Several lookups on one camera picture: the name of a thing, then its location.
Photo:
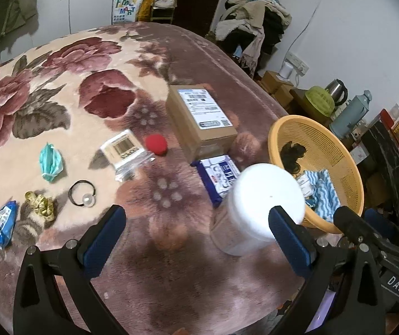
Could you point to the grey-green thermos flask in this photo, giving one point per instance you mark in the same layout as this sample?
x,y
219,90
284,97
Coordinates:
x,y
349,117

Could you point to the white printed shopping bag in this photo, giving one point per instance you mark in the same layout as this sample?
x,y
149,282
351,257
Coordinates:
x,y
124,5

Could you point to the dark marble cabinet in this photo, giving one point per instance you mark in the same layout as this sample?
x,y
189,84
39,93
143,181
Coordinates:
x,y
391,167

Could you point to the floral plush blanket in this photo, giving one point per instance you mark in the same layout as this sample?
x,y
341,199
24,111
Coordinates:
x,y
98,111

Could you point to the teal face mask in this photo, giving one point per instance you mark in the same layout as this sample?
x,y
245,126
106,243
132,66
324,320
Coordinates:
x,y
50,162

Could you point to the white pink-marked packet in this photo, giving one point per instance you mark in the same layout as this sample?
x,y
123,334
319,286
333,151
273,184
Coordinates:
x,y
304,184

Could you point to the red sponge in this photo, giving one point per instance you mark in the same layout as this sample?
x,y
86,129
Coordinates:
x,y
156,144

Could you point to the yellow plastic basket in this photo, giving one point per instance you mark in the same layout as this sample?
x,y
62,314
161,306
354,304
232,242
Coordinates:
x,y
342,146

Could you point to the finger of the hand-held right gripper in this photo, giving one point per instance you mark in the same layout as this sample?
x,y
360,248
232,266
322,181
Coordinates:
x,y
381,223
351,221

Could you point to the black cloth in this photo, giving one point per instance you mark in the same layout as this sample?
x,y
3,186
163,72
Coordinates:
x,y
292,155

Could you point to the steel electric kettle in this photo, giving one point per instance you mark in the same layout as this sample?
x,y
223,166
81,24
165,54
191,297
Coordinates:
x,y
337,90

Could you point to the yellow bag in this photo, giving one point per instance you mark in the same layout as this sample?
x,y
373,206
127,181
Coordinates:
x,y
145,5

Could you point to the clear bag of cotton swabs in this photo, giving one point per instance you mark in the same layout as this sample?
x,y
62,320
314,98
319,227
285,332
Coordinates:
x,y
124,151

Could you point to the white wardrobe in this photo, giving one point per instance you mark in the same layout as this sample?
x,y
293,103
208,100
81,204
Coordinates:
x,y
74,0

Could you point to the white plastic jar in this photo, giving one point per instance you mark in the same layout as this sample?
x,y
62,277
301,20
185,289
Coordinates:
x,y
262,202

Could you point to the labelled cardboard box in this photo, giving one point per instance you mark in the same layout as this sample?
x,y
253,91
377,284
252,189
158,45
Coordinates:
x,y
203,118

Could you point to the dark wooden door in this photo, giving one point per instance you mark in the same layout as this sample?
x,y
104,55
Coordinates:
x,y
196,0

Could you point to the white wall power outlet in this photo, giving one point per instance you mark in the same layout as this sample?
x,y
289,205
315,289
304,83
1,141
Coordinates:
x,y
299,62

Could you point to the blue white striped cloth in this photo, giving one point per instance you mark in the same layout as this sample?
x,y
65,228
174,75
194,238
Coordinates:
x,y
325,193

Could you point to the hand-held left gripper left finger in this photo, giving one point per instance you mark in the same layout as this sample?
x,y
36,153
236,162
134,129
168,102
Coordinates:
x,y
103,240

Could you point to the pile of clothes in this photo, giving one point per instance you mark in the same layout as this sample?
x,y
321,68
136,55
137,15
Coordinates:
x,y
255,24

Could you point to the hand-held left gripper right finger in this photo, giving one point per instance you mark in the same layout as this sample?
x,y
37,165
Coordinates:
x,y
292,242

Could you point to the dark blue tissue pack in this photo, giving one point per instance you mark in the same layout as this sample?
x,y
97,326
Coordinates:
x,y
217,176

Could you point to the blue wet wipe packet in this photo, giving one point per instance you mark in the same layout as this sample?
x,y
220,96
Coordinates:
x,y
2,223

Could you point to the red box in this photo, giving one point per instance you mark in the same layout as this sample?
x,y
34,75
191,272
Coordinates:
x,y
387,117

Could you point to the small cardboard box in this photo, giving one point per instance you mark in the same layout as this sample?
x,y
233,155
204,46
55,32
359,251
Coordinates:
x,y
276,82

